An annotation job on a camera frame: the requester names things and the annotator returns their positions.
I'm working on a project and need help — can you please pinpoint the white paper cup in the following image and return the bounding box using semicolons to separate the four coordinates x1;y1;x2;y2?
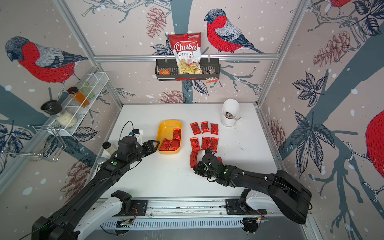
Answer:
221;99;241;127

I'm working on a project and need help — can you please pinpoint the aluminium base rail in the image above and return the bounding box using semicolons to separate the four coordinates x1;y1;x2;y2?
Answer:
59;196;271;232

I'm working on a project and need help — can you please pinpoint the Chuba cassava chips bag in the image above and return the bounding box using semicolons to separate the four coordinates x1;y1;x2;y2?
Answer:
169;33;203;75

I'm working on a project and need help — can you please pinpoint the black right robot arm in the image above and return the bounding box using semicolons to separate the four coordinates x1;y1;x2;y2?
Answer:
191;149;312;225

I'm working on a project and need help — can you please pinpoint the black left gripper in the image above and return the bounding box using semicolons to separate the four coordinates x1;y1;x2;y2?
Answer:
128;139;161;165

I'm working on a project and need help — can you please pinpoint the black lid salt jar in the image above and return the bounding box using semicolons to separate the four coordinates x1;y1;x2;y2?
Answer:
41;100;78;128

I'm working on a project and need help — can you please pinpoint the horizontal aluminium frame bar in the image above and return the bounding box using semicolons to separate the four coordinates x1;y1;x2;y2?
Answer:
93;53;280;63

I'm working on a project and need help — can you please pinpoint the black wire wall basket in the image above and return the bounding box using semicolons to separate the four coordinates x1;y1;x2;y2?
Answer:
155;58;220;81

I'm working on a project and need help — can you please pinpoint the small glass spice jar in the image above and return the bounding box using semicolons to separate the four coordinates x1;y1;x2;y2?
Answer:
96;157;107;166
102;142;117;156

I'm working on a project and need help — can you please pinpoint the green item on shelf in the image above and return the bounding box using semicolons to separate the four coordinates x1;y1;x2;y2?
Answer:
80;82;95;101

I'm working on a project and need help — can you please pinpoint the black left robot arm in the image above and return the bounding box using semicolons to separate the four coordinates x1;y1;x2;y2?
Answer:
31;136;160;240

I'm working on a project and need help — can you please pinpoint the chrome wire rack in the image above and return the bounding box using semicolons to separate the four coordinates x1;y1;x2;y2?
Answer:
1;125;68;162

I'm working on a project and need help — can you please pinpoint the orange spice jar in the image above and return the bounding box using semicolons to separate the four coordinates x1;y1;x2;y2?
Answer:
67;87;90;108

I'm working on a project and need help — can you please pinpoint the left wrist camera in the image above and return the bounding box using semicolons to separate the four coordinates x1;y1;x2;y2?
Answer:
130;129;144;145

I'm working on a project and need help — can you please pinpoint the white wire wall shelf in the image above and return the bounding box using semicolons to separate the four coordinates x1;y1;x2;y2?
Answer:
41;72;109;136

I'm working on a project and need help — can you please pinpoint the yellow plastic storage box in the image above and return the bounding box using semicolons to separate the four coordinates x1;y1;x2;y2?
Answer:
157;120;183;155

